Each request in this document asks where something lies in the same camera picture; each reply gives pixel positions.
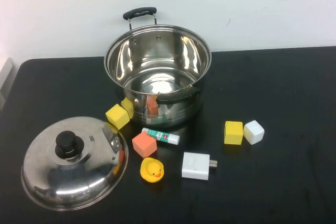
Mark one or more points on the steel lid with black knob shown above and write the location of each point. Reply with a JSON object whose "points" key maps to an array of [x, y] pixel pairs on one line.
{"points": [[78, 179]]}

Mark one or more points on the white green glue stick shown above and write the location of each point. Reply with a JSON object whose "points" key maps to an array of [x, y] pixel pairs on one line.
{"points": [[162, 136]]}

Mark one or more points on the orange foam cube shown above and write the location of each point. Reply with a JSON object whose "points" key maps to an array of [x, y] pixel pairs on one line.
{"points": [[144, 145]]}

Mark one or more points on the yellow foam cube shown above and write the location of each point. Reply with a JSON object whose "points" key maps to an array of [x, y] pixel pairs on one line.
{"points": [[233, 133], [116, 116]]}

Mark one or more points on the white power adapter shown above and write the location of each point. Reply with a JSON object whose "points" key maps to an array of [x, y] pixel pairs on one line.
{"points": [[195, 166]]}

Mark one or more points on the yellow rubber duck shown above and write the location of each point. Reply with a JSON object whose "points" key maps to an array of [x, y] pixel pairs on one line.
{"points": [[152, 170]]}

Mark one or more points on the white foam cube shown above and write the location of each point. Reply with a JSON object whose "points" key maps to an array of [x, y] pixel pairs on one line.
{"points": [[253, 132]]}

